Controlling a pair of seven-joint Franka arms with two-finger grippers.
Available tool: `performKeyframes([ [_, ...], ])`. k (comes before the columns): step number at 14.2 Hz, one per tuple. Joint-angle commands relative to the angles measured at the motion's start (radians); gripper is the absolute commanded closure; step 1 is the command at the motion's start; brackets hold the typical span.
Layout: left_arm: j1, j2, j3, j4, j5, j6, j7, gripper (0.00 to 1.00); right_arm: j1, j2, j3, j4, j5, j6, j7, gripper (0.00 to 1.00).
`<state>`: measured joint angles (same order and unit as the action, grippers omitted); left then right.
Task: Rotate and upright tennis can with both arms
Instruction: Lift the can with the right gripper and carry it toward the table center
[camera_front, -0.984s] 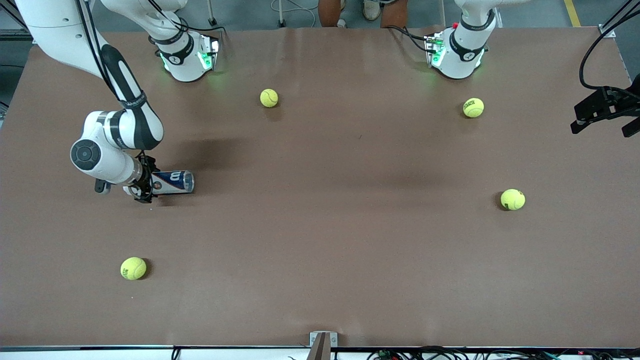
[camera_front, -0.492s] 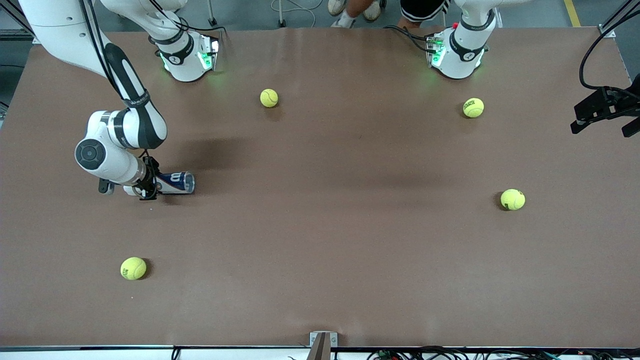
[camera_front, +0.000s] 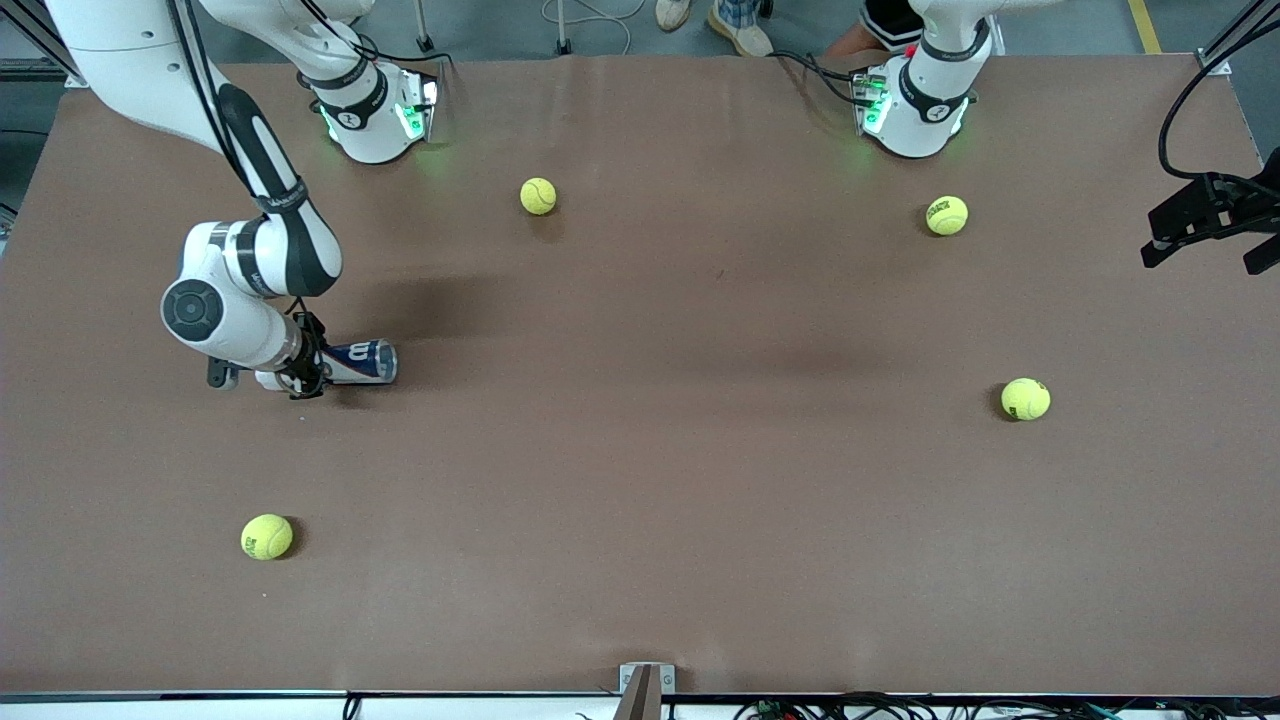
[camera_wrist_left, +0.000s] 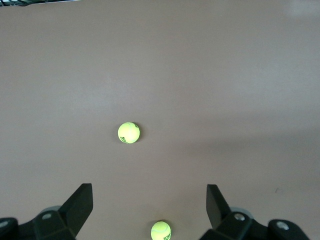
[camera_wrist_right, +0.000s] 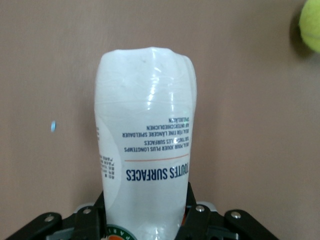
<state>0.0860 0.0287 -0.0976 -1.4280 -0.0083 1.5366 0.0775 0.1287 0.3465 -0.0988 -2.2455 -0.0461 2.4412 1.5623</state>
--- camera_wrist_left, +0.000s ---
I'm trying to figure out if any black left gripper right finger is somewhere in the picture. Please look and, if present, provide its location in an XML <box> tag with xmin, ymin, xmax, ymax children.
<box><xmin>199</xmin><ymin>184</ymin><xmax>311</xmax><ymax>240</ymax></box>

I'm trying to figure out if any yellow tennis ball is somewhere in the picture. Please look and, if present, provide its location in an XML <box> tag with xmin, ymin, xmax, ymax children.
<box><xmin>117</xmin><ymin>121</ymin><xmax>141</xmax><ymax>145</ymax></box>
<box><xmin>150</xmin><ymin>220</ymin><xmax>173</xmax><ymax>240</ymax></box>

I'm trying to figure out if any black tangled cable bundle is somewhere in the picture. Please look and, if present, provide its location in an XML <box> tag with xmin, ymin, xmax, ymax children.
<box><xmin>0</xmin><ymin>0</ymin><xmax>48</xmax><ymax>7</ymax></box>

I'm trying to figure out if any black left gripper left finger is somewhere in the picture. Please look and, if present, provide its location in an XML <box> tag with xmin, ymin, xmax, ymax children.
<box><xmin>0</xmin><ymin>183</ymin><xmax>94</xmax><ymax>240</ymax></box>

